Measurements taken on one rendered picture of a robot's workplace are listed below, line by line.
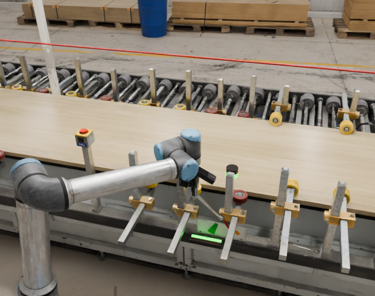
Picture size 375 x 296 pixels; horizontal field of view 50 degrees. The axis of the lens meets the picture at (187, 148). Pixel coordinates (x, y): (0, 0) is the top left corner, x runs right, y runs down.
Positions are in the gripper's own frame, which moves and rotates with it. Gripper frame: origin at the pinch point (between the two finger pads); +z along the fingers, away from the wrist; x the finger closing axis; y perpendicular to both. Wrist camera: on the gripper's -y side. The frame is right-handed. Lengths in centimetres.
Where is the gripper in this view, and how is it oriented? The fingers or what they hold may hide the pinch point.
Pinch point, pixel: (195, 198)
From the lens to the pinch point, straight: 198.0
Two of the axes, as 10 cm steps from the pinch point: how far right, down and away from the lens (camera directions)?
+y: -9.6, -1.4, 2.4
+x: -2.8, 5.2, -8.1
